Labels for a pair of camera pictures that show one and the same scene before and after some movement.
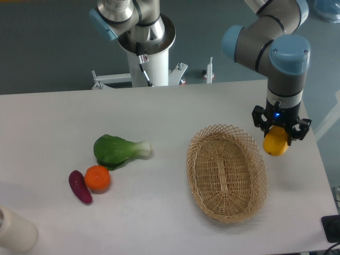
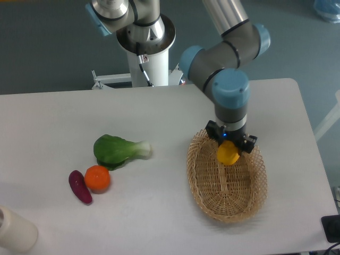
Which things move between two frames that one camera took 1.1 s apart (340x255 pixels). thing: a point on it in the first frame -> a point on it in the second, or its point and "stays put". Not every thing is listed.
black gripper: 275,113 -> 215,132
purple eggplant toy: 79,187 stays put
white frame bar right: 333,118 stays put
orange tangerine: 97,178 stays put
